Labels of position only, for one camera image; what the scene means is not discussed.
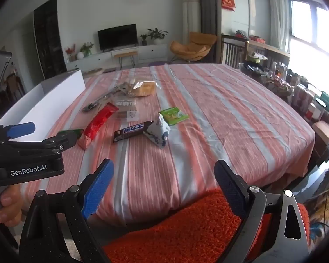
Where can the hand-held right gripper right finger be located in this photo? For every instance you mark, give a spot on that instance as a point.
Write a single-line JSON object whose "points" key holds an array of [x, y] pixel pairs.
{"points": [[230, 186]]}

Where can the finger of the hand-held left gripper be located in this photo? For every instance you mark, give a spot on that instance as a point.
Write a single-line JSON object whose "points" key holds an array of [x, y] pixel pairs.
{"points": [[68, 137], [22, 130]]}

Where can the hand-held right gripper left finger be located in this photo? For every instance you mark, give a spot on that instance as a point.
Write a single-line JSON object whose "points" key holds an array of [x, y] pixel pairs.
{"points": [[98, 191]]}

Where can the red snack packet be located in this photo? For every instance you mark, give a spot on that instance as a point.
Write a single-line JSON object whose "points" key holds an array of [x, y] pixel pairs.
{"points": [[98, 122]]}

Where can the white cardboard box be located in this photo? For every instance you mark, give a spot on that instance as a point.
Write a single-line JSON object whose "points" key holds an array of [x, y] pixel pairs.
{"points": [[43, 98]]}

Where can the dark brown chocolate bar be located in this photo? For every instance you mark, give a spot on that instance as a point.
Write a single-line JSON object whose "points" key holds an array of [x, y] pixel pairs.
{"points": [[131, 131]]}

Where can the clear packet brown label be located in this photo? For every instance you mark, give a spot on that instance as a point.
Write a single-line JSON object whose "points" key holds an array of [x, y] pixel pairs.
{"points": [[126, 106]]}

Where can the white blue triangular packet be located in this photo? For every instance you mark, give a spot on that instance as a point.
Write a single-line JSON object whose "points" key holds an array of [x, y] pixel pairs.
{"points": [[157, 131]]}

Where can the bagged sliced bread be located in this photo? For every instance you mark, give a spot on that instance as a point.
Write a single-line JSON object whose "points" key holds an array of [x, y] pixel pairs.
{"points": [[144, 89]]}

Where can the green snack packet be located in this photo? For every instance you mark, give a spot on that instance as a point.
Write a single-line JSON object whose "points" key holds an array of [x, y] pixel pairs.
{"points": [[172, 115]]}

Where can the person's left hand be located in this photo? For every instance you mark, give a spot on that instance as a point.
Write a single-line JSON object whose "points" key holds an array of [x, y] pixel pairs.
{"points": [[8, 208]]}

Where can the long black yellow packet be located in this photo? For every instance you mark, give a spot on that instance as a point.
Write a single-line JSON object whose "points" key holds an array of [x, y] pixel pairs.
{"points": [[91, 106]]}

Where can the long silvery dark packet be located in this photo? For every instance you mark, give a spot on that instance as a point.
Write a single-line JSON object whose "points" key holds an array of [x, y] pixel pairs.
{"points": [[111, 92]]}

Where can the orange fuzzy garment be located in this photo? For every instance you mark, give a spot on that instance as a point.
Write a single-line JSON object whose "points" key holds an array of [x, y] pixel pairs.
{"points": [[181, 232]]}

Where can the round white vase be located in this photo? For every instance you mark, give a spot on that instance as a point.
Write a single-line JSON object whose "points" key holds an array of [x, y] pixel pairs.
{"points": [[80, 55]]}

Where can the red flower arrangement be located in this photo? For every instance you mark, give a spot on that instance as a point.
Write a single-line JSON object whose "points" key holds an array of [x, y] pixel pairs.
{"points": [[70, 51]]}

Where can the green plant in vase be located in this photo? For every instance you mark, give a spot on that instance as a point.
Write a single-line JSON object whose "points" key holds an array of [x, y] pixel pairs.
{"points": [[87, 48]]}

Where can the dark display cabinet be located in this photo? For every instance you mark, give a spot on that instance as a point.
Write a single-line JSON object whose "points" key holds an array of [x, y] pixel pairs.
{"points": [[49, 38]]}

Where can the floral printed cloth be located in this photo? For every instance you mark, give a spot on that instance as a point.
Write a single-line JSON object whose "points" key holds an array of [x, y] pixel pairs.
{"points": [[326, 205]]}

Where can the wooden stool metal legs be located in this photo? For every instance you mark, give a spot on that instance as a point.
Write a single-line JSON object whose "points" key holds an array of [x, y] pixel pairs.
{"points": [[126, 53]]}

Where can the black flat television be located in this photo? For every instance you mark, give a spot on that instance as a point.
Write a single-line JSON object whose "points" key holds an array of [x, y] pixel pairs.
{"points": [[118, 37]]}

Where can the purple floor mat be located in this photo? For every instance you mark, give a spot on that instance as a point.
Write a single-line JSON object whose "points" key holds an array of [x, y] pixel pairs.
{"points": [[159, 63]]}

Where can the clutter of jars and boxes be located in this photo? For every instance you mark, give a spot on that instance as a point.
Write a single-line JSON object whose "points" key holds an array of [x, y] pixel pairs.
{"points": [[279, 79]]}

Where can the white low cabinet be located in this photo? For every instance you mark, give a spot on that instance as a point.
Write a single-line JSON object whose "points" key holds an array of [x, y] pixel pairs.
{"points": [[150, 52]]}

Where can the small green potted plant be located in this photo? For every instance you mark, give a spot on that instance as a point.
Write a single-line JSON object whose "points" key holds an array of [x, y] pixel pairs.
{"points": [[144, 39]]}

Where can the wooden railing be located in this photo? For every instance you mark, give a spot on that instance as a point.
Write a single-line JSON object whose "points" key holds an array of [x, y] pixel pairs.
{"points": [[230, 50]]}

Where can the large green potted plant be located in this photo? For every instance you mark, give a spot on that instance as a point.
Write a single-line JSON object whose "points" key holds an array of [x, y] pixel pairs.
{"points": [[157, 34]]}

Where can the orange lounge chair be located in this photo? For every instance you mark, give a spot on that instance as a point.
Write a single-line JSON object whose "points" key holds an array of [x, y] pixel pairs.
{"points": [[192, 46]]}

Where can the window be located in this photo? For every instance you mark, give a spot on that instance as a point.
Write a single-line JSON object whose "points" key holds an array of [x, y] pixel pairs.
{"points": [[307, 24]]}

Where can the white curtain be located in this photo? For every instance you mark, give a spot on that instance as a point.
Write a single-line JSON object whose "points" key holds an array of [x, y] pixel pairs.
{"points": [[277, 11]]}

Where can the grey curtain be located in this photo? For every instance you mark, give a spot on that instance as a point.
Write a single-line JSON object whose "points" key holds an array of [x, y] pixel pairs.
{"points": [[208, 5]]}

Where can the red wall hanging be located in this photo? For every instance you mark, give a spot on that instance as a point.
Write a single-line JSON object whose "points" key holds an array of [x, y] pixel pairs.
{"points": [[227, 0]]}

